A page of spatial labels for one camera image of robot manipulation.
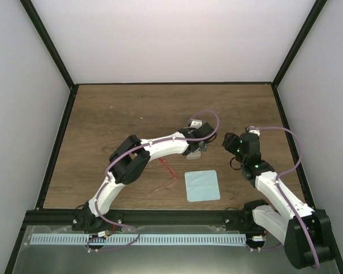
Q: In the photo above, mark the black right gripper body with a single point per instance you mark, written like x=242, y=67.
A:
x=231, y=148

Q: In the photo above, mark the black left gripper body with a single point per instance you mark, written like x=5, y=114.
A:
x=199, y=143

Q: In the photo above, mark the red transparent sunglasses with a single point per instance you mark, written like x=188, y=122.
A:
x=163, y=179

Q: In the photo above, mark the light blue cleaning cloth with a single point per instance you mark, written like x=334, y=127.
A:
x=202, y=186

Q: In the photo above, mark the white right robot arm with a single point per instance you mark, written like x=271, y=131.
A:
x=305, y=233

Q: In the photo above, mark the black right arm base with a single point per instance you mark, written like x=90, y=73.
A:
x=242, y=219

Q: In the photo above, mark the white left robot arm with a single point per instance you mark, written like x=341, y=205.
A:
x=129, y=160

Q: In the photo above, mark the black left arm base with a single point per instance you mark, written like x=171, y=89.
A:
x=86, y=221

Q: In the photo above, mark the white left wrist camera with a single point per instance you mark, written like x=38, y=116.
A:
x=194, y=123

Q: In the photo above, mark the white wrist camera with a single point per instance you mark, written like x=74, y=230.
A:
x=194, y=123
x=253, y=130

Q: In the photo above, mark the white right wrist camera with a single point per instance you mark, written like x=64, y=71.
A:
x=253, y=130

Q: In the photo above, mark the black aluminium frame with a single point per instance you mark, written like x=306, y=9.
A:
x=42, y=216

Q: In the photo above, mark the light blue slotted cable duct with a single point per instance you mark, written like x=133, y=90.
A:
x=143, y=239

